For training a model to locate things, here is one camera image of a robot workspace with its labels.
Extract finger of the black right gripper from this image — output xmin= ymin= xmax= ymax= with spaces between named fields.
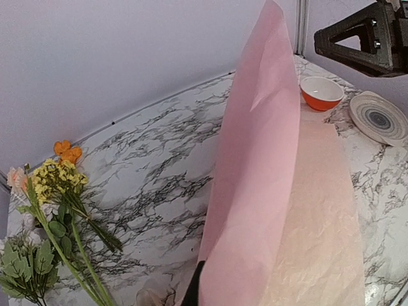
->
xmin=314 ymin=1 xmax=407 ymax=78

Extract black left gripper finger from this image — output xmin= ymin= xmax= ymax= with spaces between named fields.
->
xmin=181 ymin=261 xmax=205 ymax=306

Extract pink wrapping paper sheet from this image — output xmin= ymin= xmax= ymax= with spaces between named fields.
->
xmin=198 ymin=1 xmax=365 ymax=305

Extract white flower bunch green leaves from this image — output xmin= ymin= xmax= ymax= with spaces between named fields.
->
xmin=1 ymin=207 xmax=64 ymax=305

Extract yellow small flower bunch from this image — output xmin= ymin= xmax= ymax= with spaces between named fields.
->
xmin=31 ymin=159 xmax=122 ymax=252

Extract orange flower stem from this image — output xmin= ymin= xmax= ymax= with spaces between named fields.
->
xmin=54 ymin=140 xmax=82 ymax=164

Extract peach flower long green stem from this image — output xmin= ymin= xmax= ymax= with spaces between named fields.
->
xmin=7 ymin=168 xmax=113 ymax=305

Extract cream ribbon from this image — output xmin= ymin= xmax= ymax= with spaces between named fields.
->
xmin=136 ymin=279 xmax=180 ymax=306

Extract orange bowl white inside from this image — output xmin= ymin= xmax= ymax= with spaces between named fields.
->
xmin=300 ymin=76 xmax=344 ymax=112

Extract grey swirl ceramic plate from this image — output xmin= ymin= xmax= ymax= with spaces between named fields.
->
xmin=349 ymin=91 xmax=407 ymax=147

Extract aluminium frame right post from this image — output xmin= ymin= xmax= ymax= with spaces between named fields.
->
xmin=294 ymin=0 xmax=310 ymax=58

